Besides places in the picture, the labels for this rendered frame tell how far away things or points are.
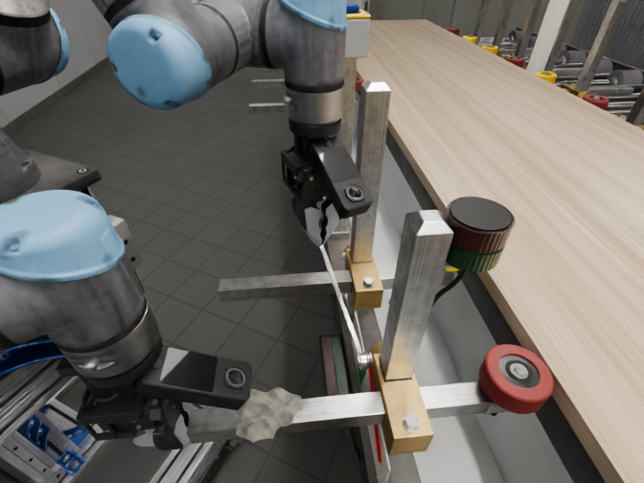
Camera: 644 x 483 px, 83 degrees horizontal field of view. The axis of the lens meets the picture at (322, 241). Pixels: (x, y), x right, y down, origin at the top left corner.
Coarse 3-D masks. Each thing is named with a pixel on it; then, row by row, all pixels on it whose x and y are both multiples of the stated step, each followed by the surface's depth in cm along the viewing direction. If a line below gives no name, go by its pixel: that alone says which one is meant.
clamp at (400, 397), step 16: (384, 384) 48; (400, 384) 48; (416, 384) 48; (384, 400) 46; (400, 400) 46; (416, 400) 46; (384, 416) 46; (400, 416) 44; (384, 432) 47; (400, 432) 43; (416, 432) 43; (432, 432) 43; (400, 448) 44; (416, 448) 45
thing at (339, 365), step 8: (336, 336) 73; (336, 344) 72; (336, 352) 71; (336, 360) 69; (336, 368) 68; (344, 368) 68; (336, 376) 67; (344, 376) 67; (344, 384) 65; (344, 392) 64
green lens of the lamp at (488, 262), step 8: (456, 248) 34; (448, 256) 35; (456, 256) 34; (464, 256) 33; (472, 256) 33; (480, 256) 33; (488, 256) 33; (496, 256) 33; (456, 264) 34; (464, 264) 34; (472, 264) 34; (480, 264) 34; (488, 264) 34
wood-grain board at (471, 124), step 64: (384, 64) 160; (448, 64) 160; (512, 64) 160; (448, 128) 105; (512, 128) 105; (576, 128) 105; (448, 192) 79; (512, 192) 79; (576, 192) 79; (640, 192) 79; (512, 256) 62; (576, 256) 62; (640, 256) 62; (512, 320) 54; (576, 320) 52; (640, 320) 52; (576, 384) 44; (640, 384) 44; (640, 448) 39
